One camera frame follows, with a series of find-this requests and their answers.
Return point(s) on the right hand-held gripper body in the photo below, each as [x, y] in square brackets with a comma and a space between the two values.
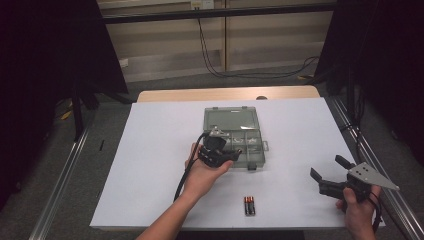
[363, 176]

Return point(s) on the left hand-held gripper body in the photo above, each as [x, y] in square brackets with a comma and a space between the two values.
[215, 155]

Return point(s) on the transparent grey compartment storage box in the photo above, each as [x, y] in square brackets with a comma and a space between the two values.
[230, 118]

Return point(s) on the black and orange battery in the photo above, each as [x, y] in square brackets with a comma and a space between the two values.
[247, 206]
[252, 206]

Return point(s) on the person's left hand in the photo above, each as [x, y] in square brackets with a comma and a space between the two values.
[203, 180]

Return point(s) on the person's right hand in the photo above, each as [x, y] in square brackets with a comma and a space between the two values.
[360, 213]

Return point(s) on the small metal parts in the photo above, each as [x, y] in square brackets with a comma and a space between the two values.
[239, 142]
[255, 142]

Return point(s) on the round brown table cap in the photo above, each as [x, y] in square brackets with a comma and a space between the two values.
[261, 98]

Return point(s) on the light wooden table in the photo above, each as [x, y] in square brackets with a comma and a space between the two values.
[200, 94]

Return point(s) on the white table cover sheet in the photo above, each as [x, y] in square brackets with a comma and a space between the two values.
[150, 133]

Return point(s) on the black curtain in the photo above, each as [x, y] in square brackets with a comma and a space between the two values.
[40, 66]
[383, 66]

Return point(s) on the black metal stand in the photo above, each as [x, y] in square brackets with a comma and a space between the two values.
[78, 113]

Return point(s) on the black horizontal bar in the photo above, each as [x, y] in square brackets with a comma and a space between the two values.
[166, 15]

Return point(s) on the metal floor rail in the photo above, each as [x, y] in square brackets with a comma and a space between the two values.
[393, 196]
[56, 186]

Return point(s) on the small white wall outlet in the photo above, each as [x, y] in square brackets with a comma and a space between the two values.
[123, 63]

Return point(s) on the white wall power outlet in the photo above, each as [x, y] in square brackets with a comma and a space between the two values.
[202, 4]

